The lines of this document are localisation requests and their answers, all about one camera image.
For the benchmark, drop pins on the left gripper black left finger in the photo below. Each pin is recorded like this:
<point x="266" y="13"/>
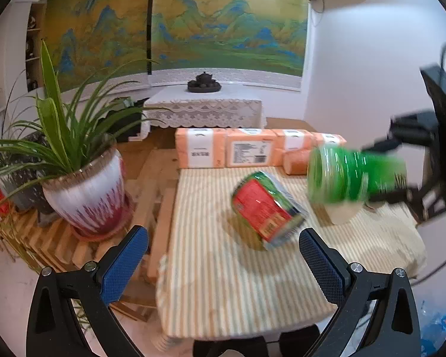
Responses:
<point x="53" y="327"/>

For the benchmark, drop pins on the white paper cup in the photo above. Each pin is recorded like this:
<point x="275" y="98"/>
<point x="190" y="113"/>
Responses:
<point x="340" y="213"/>

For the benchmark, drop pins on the brown paper cup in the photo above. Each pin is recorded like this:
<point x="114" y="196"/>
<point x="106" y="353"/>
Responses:
<point x="296" y="162"/>

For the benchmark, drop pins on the red green labelled plastic cup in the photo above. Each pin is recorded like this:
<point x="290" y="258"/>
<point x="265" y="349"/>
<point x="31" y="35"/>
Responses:
<point x="265" y="205"/>

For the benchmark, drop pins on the red white flower pot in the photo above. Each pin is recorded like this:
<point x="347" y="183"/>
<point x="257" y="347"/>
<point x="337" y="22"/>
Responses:
<point x="91" y="199"/>

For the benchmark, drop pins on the orange tissue pack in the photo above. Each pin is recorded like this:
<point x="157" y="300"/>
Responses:
<point x="249" y="147"/>
<point x="200" y="147"/>
<point x="290" y="140"/>
<point x="322" y="139"/>

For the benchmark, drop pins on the striped tablecloth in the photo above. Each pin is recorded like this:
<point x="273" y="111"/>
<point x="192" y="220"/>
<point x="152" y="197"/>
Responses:
<point x="217" y="281"/>

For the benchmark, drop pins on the wooden slatted bench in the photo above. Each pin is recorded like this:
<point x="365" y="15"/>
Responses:
<point x="150" y="202"/>

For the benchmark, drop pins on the green spider plant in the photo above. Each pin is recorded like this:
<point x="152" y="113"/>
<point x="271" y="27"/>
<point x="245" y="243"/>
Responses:
<point x="73" y="139"/>

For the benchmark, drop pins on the orange tissue pack near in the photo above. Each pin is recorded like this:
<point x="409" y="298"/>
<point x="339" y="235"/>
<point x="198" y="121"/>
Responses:
<point x="249" y="147"/>

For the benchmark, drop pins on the orange tissue pack far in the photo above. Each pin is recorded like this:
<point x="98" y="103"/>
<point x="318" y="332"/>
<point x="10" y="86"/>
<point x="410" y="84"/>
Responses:
<point x="200" y="147"/>

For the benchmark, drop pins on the landscape painting mural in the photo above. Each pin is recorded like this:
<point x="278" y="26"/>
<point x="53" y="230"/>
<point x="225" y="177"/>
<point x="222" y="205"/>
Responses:
<point x="89" y="38"/>

